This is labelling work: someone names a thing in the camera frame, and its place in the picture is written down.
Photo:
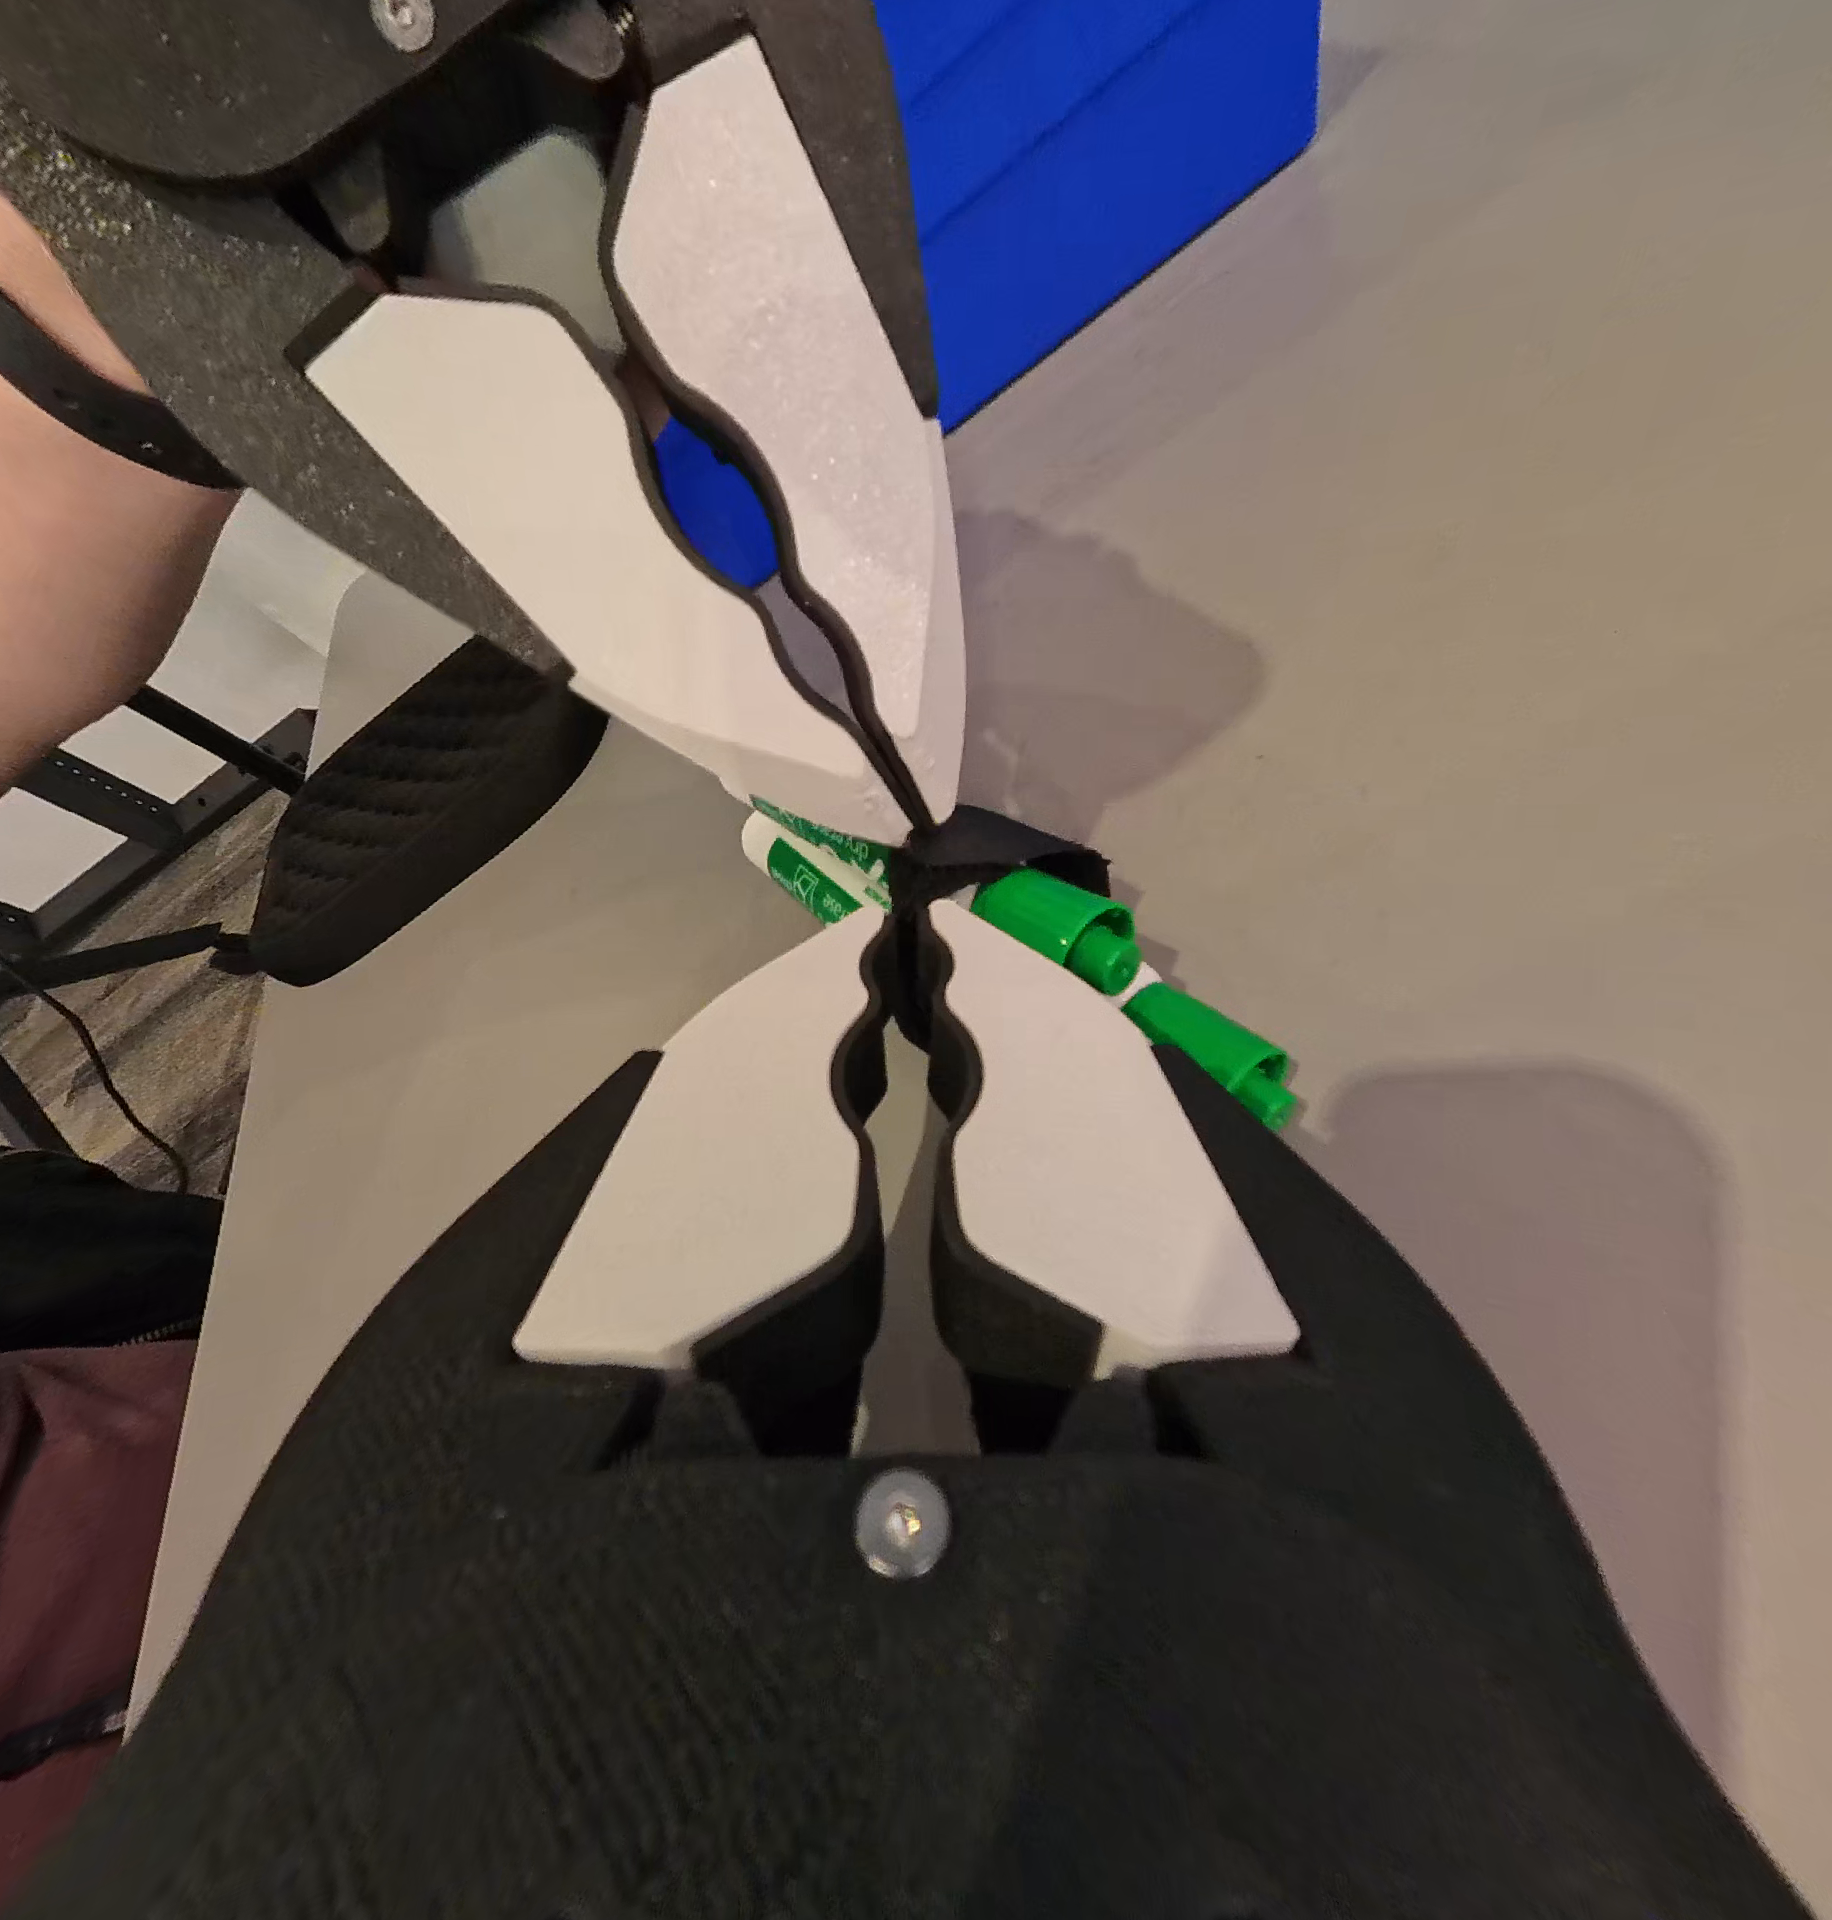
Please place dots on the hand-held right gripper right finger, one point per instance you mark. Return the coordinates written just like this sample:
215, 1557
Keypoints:
1110, 1202

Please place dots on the person's black garment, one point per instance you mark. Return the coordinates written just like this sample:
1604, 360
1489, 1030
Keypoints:
76, 1245

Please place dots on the black metal desk frame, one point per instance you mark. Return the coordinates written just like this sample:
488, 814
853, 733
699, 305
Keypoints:
120, 782

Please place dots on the person's maroon clothing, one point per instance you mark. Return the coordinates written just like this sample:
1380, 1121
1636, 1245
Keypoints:
45, 1500

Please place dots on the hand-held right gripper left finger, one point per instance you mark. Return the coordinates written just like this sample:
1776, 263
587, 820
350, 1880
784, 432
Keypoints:
705, 1202

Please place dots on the black quilted elbow pad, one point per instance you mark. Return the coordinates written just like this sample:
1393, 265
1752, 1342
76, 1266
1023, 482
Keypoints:
406, 812

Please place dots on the blue plastic bin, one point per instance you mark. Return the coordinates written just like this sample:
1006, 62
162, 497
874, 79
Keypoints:
1110, 150

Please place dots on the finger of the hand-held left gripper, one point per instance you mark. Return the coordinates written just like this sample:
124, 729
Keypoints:
826, 375
526, 497

